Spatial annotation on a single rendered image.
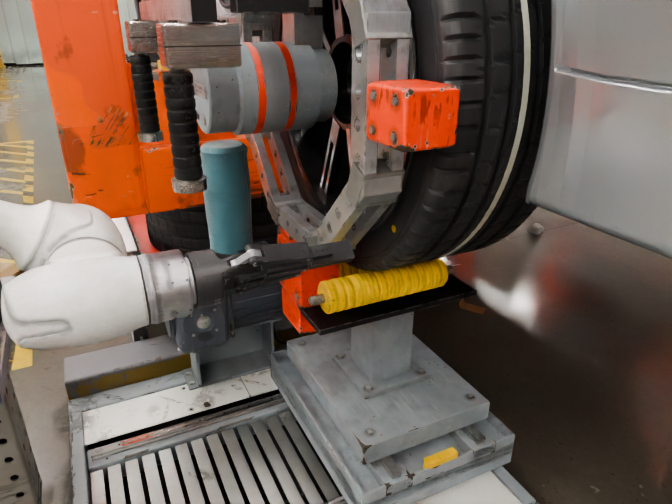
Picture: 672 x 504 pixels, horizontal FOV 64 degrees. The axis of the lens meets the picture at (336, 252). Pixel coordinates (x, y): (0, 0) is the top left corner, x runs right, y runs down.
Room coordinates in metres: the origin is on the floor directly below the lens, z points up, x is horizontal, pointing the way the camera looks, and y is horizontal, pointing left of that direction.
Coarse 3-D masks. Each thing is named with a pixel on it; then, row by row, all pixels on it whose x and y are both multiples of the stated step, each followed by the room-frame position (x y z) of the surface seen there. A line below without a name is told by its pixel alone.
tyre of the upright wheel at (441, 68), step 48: (432, 0) 0.71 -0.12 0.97; (480, 0) 0.71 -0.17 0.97; (528, 0) 0.73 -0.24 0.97; (432, 48) 0.70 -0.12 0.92; (480, 48) 0.68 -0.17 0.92; (480, 96) 0.68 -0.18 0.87; (528, 96) 0.71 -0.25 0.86; (288, 144) 1.15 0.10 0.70; (480, 144) 0.69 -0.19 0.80; (528, 144) 0.73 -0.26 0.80; (432, 192) 0.69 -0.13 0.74; (480, 192) 0.71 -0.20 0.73; (384, 240) 0.78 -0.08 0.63; (432, 240) 0.73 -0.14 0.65; (480, 240) 0.81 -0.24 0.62
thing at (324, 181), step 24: (336, 0) 1.00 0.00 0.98; (408, 0) 0.76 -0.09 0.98; (336, 24) 0.99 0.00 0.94; (336, 48) 1.00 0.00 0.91; (336, 72) 1.03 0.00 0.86; (336, 120) 0.99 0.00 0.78; (312, 144) 1.14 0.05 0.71; (336, 144) 0.99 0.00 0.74; (312, 168) 1.10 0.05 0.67; (336, 168) 1.02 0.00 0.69; (312, 192) 1.05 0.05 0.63; (336, 192) 1.05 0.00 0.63
